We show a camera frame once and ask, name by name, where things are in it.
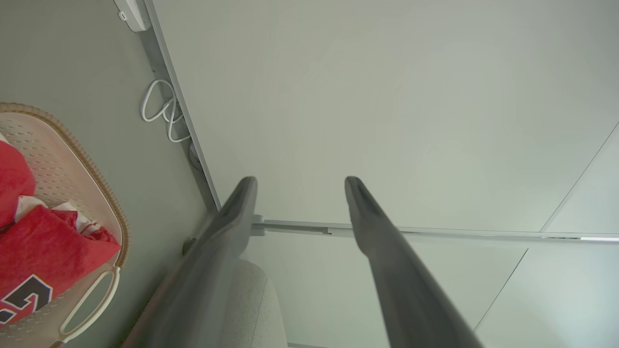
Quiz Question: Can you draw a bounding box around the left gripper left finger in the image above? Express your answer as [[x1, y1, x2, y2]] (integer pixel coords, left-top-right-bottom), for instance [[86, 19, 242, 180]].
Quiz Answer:
[[121, 176, 258, 348]]

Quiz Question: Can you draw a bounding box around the white wall trim rail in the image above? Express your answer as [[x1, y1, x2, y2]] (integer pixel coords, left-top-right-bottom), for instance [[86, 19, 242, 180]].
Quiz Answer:
[[140, 0, 221, 212], [251, 216, 619, 243]]

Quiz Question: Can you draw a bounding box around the red cloth garment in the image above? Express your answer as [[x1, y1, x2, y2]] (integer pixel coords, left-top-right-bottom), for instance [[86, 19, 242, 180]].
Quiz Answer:
[[0, 138, 121, 324]]

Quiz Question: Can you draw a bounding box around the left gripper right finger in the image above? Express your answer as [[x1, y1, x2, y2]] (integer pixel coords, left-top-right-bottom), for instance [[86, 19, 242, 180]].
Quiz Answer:
[[344, 176, 484, 348]]

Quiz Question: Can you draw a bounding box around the white plastic wall device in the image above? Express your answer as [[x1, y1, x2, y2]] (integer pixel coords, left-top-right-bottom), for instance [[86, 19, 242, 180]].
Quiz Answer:
[[114, 0, 153, 33]]

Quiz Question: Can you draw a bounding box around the white looped cable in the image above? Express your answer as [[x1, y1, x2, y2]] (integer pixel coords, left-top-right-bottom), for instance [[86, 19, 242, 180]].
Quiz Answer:
[[140, 79, 192, 144]]

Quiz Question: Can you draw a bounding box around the light grey fabric sofa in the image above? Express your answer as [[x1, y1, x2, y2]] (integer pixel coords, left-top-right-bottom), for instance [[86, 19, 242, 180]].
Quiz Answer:
[[220, 258, 289, 348]]

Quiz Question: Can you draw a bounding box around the beige laundry basket brown rim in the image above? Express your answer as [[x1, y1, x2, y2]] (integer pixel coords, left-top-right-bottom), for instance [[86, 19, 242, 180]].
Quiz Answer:
[[0, 102, 130, 348]]

